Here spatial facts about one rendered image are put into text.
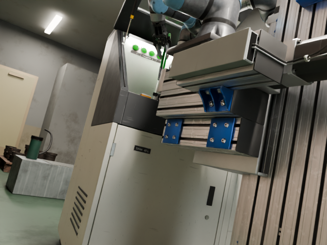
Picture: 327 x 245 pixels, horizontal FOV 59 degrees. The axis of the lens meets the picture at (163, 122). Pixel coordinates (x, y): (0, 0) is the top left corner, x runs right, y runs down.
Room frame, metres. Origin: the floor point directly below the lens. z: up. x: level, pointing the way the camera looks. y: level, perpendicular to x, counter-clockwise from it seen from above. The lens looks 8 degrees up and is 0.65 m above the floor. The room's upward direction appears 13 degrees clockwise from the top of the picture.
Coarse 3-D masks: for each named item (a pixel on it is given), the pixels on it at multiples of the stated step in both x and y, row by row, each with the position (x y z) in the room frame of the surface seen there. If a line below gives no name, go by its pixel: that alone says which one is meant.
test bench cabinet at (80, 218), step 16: (96, 128) 1.65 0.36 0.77; (112, 128) 1.32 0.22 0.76; (96, 144) 1.54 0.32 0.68; (96, 160) 1.44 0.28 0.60; (80, 176) 1.75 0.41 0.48; (96, 176) 1.36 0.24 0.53; (80, 192) 1.63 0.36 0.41; (96, 192) 1.32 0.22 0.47; (224, 192) 1.58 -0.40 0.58; (80, 208) 1.53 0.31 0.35; (96, 208) 1.35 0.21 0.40; (224, 208) 1.58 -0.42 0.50; (80, 224) 1.44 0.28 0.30; (64, 240) 1.74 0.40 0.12; (80, 240) 1.36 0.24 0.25
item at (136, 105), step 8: (128, 96) 1.34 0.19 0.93; (136, 96) 1.35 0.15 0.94; (144, 96) 1.37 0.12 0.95; (128, 104) 1.34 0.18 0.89; (136, 104) 1.35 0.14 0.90; (144, 104) 1.37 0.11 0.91; (152, 104) 1.38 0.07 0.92; (128, 112) 1.34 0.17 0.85; (136, 112) 1.36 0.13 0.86; (144, 112) 1.37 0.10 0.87; (152, 112) 1.39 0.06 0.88; (128, 120) 1.35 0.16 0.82; (136, 120) 1.36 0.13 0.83; (144, 120) 1.37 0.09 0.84; (152, 120) 1.39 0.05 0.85; (160, 120) 1.41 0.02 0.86; (136, 128) 1.37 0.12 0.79; (144, 128) 1.38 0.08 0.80; (152, 128) 1.39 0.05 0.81; (160, 128) 1.41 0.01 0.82
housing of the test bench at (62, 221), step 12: (108, 48) 1.97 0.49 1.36; (96, 84) 2.06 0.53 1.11; (96, 96) 1.93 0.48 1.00; (84, 132) 2.04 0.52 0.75; (84, 144) 1.91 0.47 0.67; (72, 180) 2.01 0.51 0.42; (72, 192) 1.89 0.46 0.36; (60, 216) 2.11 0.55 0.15; (60, 228) 1.97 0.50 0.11; (60, 240) 1.86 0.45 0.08
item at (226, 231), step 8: (232, 176) 1.59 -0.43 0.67; (240, 176) 1.61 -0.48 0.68; (232, 184) 1.59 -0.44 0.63; (240, 184) 1.61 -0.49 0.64; (232, 192) 1.60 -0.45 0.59; (232, 200) 1.60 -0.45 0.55; (232, 208) 1.60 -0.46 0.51; (224, 216) 1.59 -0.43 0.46; (232, 216) 1.60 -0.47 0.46; (224, 224) 1.59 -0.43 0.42; (232, 224) 1.61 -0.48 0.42; (224, 232) 1.60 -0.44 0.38; (224, 240) 1.60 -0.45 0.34
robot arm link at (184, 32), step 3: (183, 27) 1.62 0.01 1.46; (183, 30) 1.62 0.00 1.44; (186, 30) 1.61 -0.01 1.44; (180, 33) 1.64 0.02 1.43; (183, 33) 1.61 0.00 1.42; (186, 33) 1.60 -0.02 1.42; (189, 33) 1.59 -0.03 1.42; (180, 36) 1.63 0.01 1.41; (183, 36) 1.61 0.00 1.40; (186, 36) 1.61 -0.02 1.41; (189, 36) 1.60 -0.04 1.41; (180, 39) 1.62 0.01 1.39; (183, 39) 1.61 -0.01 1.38; (186, 39) 1.61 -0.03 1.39; (189, 39) 1.62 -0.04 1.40
